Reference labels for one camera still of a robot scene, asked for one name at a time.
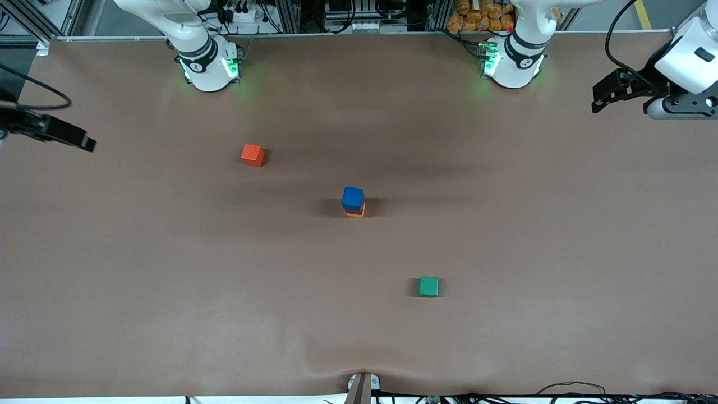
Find orange cube block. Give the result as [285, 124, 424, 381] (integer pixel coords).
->
[241, 144, 266, 168]

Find black cable bundle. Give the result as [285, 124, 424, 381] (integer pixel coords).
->
[375, 392, 718, 404]

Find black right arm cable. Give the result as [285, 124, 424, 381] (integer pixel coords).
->
[0, 63, 73, 111]

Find orange mesh bag pile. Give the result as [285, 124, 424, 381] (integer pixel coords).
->
[447, 0, 515, 33]

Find white power strip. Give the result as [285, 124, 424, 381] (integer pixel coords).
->
[222, 3, 275, 29]

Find blue cube block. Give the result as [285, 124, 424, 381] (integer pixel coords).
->
[341, 186, 366, 212]

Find aluminium frame post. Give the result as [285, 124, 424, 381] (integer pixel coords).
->
[425, 0, 453, 32]
[274, 0, 302, 33]

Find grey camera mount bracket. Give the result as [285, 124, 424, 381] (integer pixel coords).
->
[344, 371, 381, 404]

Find thin black cable loop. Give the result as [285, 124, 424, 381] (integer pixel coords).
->
[536, 381, 607, 397]

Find brown table mat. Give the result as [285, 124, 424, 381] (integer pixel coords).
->
[0, 33, 718, 400]

